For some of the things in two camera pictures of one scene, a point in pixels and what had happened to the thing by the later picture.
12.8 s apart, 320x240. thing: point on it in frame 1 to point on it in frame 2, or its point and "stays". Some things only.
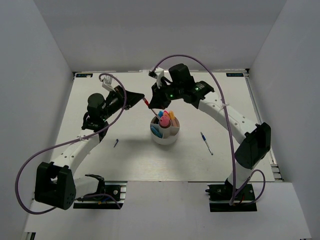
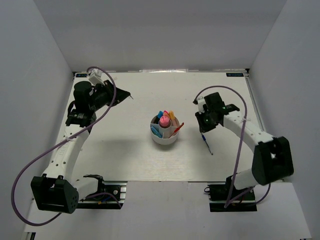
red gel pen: [157, 116] to [176, 130]
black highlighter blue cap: [160, 114] stays
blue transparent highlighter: [156, 132] stays
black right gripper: [157, 101] to [203, 127]
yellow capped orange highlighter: [172, 115] stays
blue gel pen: [206, 143] stays
